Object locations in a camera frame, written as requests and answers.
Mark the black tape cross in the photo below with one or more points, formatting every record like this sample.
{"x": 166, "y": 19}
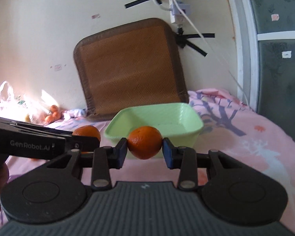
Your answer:
{"x": 182, "y": 40}

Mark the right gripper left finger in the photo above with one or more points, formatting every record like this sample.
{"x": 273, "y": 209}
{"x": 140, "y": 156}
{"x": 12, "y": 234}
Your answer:
{"x": 62, "y": 186}

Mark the glass door with white frame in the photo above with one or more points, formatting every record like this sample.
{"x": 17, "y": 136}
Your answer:
{"x": 266, "y": 40}

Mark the tangerines in bag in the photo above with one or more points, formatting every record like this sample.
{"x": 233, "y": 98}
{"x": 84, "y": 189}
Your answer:
{"x": 53, "y": 114}

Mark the orange tangerine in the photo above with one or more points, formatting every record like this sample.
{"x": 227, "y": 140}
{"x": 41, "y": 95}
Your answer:
{"x": 144, "y": 142}
{"x": 87, "y": 131}

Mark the pink deer print bedsheet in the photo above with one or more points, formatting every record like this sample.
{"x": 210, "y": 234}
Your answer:
{"x": 255, "y": 141}

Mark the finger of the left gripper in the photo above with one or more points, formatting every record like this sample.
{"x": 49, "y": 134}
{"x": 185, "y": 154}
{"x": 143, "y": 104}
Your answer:
{"x": 82, "y": 143}
{"x": 33, "y": 126}

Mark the green plastic basket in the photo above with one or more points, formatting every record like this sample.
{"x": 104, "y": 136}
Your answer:
{"x": 177, "y": 121}

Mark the brown woven seat cushion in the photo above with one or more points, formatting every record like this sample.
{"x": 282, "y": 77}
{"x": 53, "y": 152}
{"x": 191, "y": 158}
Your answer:
{"x": 130, "y": 65}

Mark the white plastic bag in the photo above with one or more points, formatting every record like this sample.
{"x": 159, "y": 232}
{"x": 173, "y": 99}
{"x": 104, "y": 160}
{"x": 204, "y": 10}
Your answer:
{"x": 24, "y": 108}

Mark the white power strip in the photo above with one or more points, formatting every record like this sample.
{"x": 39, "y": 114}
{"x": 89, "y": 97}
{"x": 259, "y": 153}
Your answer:
{"x": 176, "y": 16}

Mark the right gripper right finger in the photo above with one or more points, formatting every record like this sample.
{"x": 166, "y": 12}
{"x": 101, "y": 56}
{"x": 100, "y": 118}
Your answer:
{"x": 229, "y": 189}

